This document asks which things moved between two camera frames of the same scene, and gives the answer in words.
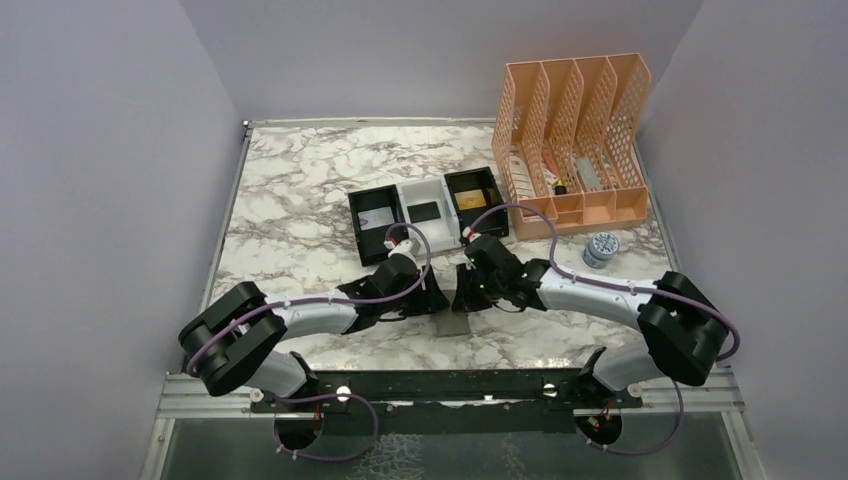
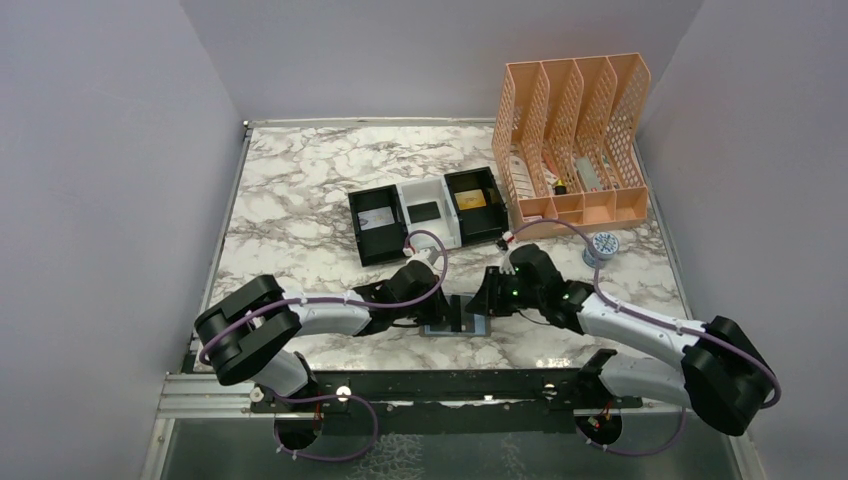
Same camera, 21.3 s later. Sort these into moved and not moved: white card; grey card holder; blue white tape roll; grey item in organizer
Moved: grey card holder
Not moved: white card; grey item in organizer; blue white tape roll
